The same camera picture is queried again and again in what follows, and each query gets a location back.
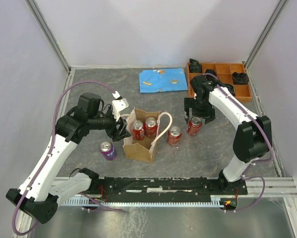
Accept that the purple soda can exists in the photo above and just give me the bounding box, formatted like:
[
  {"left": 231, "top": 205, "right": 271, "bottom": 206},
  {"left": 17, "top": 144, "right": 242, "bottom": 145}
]
[{"left": 99, "top": 141, "right": 117, "bottom": 161}]

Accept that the orange wooden divided tray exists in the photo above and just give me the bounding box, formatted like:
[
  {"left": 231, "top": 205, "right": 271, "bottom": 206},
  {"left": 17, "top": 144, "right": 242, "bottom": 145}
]
[{"left": 201, "top": 62, "right": 252, "bottom": 102}]

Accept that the canvas bag with cat print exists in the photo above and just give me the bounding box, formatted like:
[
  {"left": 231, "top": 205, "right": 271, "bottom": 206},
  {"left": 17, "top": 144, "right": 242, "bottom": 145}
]
[{"left": 122, "top": 108, "right": 173, "bottom": 163}]

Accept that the aluminium frame rail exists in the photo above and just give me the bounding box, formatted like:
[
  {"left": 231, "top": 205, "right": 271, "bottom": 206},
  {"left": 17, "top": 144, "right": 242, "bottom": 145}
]
[{"left": 25, "top": 0, "right": 71, "bottom": 72}]

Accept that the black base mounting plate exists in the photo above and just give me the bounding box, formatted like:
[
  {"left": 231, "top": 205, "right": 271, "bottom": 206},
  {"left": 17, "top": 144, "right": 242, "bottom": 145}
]
[{"left": 83, "top": 177, "right": 248, "bottom": 203}]

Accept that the light blue cable duct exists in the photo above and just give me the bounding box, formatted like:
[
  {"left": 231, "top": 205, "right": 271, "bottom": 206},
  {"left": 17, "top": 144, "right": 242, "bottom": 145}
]
[{"left": 62, "top": 195, "right": 223, "bottom": 208}]

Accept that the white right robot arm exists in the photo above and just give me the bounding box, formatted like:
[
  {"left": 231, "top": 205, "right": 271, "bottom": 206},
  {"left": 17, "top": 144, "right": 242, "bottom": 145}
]
[{"left": 184, "top": 73, "right": 274, "bottom": 194}]

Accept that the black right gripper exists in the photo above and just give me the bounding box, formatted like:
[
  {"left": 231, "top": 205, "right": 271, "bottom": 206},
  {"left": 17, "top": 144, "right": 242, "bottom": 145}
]
[{"left": 184, "top": 97, "right": 216, "bottom": 125}]

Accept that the blue printed cloth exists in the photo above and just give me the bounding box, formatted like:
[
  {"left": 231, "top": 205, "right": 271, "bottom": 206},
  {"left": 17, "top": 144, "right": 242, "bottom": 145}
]
[{"left": 139, "top": 68, "right": 188, "bottom": 94}]

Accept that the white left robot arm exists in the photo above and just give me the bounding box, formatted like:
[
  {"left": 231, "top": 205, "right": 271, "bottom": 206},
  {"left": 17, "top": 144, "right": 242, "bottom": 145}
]
[{"left": 6, "top": 92, "right": 131, "bottom": 224}]

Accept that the dark rolled sock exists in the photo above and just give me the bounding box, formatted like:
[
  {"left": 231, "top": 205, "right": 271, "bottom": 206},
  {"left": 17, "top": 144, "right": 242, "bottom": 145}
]
[
  {"left": 189, "top": 59, "right": 203, "bottom": 73},
  {"left": 225, "top": 84, "right": 235, "bottom": 96},
  {"left": 205, "top": 69, "right": 217, "bottom": 80},
  {"left": 232, "top": 72, "right": 249, "bottom": 85}
]

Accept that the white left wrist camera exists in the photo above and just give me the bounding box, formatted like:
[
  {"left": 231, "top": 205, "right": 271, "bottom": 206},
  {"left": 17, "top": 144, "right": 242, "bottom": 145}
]
[{"left": 111, "top": 91, "right": 129, "bottom": 121}]

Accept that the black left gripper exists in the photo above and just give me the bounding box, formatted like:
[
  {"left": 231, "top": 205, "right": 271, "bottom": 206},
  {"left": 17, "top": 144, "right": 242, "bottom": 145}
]
[{"left": 88, "top": 106, "right": 132, "bottom": 141}]

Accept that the red cola can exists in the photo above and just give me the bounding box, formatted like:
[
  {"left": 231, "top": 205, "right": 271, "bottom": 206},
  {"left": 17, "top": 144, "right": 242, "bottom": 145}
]
[
  {"left": 144, "top": 117, "right": 158, "bottom": 138},
  {"left": 132, "top": 120, "right": 145, "bottom": 140},
  {"left": 187, "top": 117, "right": 203, "bottom": 136},
  {"left": 167, "top": 126, "right": 182, "bottom": 146}
]

